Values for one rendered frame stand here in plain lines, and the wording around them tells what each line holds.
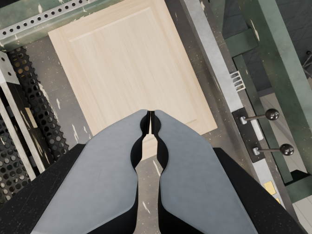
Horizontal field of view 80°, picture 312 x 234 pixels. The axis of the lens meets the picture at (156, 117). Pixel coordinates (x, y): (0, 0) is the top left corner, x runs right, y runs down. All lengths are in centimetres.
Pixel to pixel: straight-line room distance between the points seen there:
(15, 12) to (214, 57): 71
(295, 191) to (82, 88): 94
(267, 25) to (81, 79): 70
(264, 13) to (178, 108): 46
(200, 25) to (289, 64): 35
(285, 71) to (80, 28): 76
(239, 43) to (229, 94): 23
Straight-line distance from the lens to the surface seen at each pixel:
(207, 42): 75
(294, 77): 85
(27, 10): 86
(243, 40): 89
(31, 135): 77
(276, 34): 85
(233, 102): 74
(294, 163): 341
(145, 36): 75
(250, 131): 76
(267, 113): 67
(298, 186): 101
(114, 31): 77
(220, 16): 119
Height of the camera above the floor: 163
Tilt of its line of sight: 33 degrees down
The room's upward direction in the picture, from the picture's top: 156 degrees clockwise
